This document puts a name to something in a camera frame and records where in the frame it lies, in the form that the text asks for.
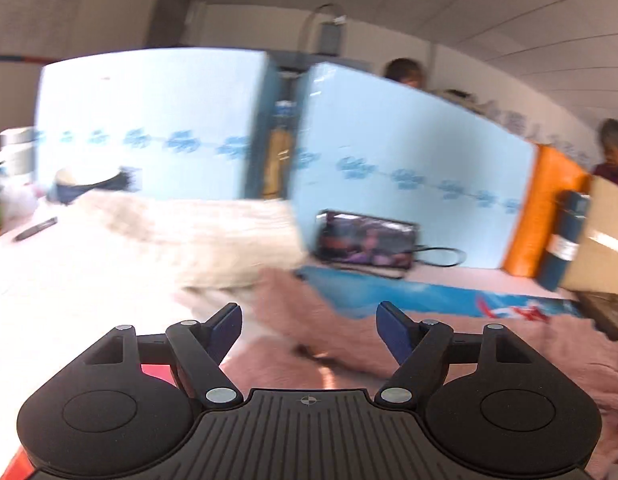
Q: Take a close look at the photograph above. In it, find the black garment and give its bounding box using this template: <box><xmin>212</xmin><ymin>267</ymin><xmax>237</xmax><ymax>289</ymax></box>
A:
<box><xmin>47</xmin><ymin>168</ymin><xmax>135</xmax><ymax>205</ymax></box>

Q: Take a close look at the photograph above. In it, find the cream knitted garment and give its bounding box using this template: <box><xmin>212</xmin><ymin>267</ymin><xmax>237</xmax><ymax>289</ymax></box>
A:
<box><xmin>69</xmin><ymin>191</ymin><xmax>308</xmax><ymax>288</ymax></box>

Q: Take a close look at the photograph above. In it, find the dark blue vacuum bottle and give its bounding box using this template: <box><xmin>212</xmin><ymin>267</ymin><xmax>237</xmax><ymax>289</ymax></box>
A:
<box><xmin>536</xmin><ymin>191</ymin><xmax>590</xmax><ymax>290</ymax></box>

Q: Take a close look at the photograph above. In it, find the blue anime desk mat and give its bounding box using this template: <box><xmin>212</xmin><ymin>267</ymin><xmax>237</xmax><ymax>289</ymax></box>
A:
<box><xmin>296</xmin><ymin>266</ymin><xmax>581</xmax><ymax>321</ymax></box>

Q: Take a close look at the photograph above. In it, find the brown leather bag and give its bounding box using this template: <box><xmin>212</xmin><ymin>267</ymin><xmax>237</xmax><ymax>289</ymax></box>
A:
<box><xmin>574</xmin><ymin>290</ymin><xmax>618</xmax><ymax>341</ymax></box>

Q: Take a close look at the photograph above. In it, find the large light blue box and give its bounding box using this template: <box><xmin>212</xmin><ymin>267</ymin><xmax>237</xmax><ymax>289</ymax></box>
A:
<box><xmin>288</xmin><ymin>63</ymin><xmax>537</xmax><ymax>269</ymax></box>

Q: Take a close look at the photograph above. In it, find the person behind blue box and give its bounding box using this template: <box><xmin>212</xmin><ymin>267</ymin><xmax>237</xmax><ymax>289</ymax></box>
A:
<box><xmin>382</xmin><ymin>58</ymin><xmax>426</xmax><ymax>90</ymax></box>

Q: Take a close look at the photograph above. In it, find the smartphone with lit screen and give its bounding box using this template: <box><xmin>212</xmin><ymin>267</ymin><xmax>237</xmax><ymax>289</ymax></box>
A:
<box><xmin>313</xmin><ymin>209</ymin><xmax>420</xmax><ymax>278</ymax></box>

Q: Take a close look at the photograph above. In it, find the pink knitted sweater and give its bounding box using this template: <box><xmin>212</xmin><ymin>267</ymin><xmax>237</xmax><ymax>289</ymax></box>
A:
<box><xmin>184</xmin><ymin>269</ymin><xmax>618</xmax><ymax>479</ymax></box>

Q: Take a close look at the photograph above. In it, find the woman in purple jacket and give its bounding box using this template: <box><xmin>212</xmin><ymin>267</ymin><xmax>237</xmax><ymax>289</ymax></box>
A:
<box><xmin>593</xmin><ymin>118</ymin><xmax>618</xmax><ymax>185</ymax></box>

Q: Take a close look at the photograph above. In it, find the brown cardboard box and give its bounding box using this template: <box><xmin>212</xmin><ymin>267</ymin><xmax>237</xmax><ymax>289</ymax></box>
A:
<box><xmin>560</xmin><ymin>177</ymin><xmax>618</xmax><ymax>295</ymax></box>

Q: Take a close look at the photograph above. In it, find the orange cardboard box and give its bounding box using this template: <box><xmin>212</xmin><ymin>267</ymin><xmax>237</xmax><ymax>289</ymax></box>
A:
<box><xmin>502</xmin><ymin>145</ymin><xmax>589</xmax><ymax>278</ymax></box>

